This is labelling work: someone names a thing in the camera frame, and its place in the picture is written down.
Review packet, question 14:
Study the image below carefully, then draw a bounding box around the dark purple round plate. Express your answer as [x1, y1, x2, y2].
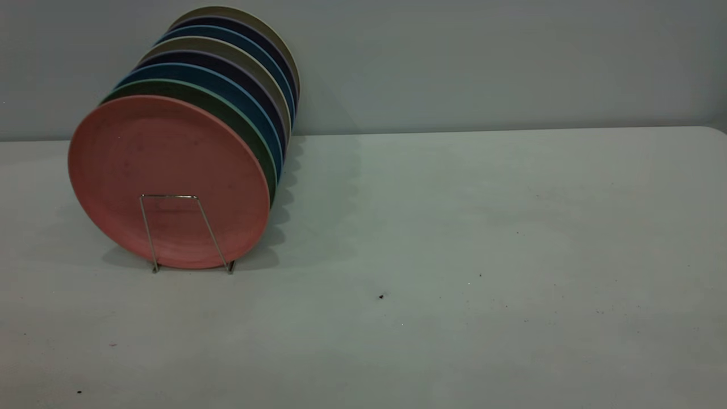
[169, 15, 299, 108]
[136, 49, 287, 160]

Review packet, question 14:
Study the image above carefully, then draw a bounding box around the metal wire plate rack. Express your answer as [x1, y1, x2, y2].
[139, 194, 237, 274]

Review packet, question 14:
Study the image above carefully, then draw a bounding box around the blue round plate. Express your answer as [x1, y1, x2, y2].
[115, 62, 283, 182]
[155, 24, 296, 128]

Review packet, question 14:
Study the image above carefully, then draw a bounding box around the beige round plate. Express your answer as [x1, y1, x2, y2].
[139, 36, 292, 148]
[169, 6, 301, 106]

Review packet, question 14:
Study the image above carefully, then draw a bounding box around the pink round plate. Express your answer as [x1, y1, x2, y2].
[67, 95, 271, 270]

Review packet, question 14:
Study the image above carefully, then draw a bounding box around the green round plate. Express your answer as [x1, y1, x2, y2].
[100, 79, 278, 206]

